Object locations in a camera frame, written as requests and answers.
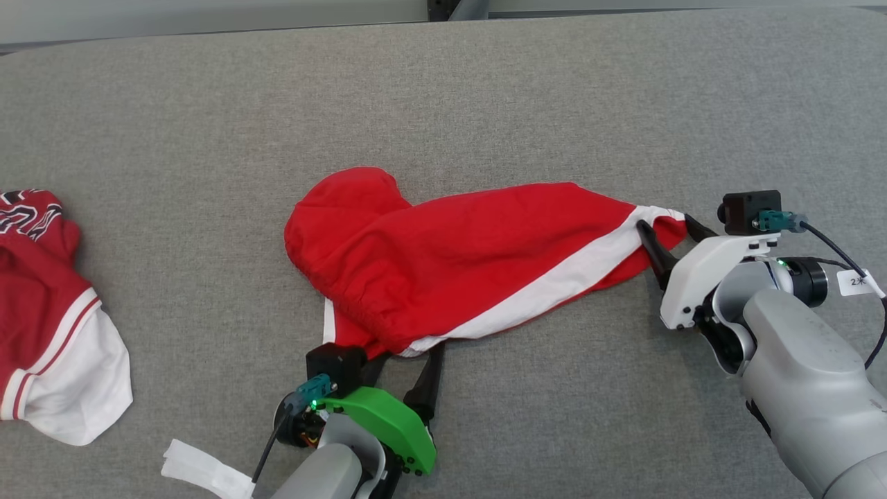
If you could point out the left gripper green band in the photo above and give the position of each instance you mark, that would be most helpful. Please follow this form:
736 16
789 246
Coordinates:
388 423

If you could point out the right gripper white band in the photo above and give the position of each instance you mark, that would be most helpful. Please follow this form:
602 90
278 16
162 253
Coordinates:
700 270

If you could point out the red shorts with white stripe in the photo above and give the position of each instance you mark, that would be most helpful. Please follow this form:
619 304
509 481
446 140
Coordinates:
457 256

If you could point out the red jersey with black lettering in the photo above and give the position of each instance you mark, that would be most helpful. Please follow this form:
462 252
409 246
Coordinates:
41 298

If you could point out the grey fabric sofa cushion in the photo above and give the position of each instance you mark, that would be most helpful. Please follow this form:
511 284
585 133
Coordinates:
443 97

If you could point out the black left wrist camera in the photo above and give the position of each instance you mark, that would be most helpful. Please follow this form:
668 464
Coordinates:
336 367

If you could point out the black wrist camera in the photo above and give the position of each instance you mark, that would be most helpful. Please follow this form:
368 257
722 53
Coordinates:
745 211
336 367

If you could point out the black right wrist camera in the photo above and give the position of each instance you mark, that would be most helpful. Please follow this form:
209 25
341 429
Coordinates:
745 211

